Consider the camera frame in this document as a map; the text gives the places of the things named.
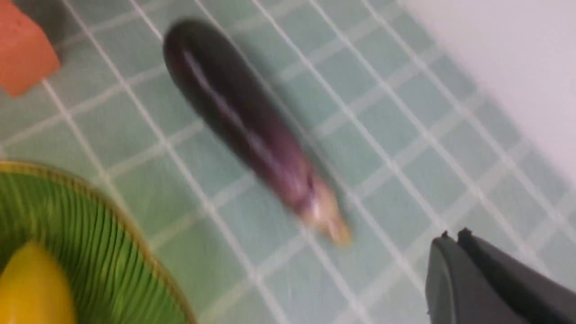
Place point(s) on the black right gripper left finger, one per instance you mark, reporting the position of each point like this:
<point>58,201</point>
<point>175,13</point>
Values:
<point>456,291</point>

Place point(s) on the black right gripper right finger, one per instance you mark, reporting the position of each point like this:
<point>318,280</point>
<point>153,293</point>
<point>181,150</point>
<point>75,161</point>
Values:
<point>532,296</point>

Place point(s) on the purple eggplant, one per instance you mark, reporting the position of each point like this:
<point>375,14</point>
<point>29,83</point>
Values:
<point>217,82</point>

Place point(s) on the yellow banana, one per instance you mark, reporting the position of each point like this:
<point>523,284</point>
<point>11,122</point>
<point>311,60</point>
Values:
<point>34,289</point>

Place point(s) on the green checkered tablecloth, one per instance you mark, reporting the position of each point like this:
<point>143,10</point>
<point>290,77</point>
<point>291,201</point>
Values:
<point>411,144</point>

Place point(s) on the green leaf-shaped glass plate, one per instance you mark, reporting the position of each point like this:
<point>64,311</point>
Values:
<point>114,277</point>

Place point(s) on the orange cylinder block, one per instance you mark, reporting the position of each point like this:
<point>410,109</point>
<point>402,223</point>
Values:
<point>26,54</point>

